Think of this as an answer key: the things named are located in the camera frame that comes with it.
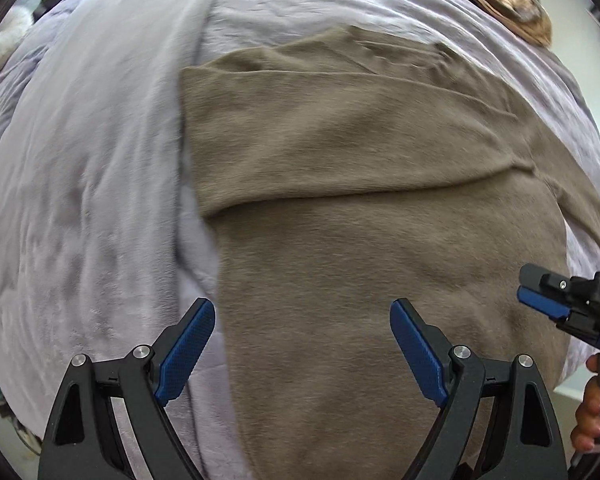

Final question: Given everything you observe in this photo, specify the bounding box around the white plush toy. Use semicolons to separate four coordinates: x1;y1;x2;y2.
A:
0;6;34;70

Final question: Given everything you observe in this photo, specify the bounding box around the person's right hand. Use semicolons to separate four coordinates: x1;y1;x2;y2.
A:
570;353;600;453

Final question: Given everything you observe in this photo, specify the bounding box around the brown fleece garment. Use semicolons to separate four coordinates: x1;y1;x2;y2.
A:
181;27;600;479

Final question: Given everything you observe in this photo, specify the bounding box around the lavender fleece blanket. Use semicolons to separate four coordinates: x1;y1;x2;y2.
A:
0;0;600;479

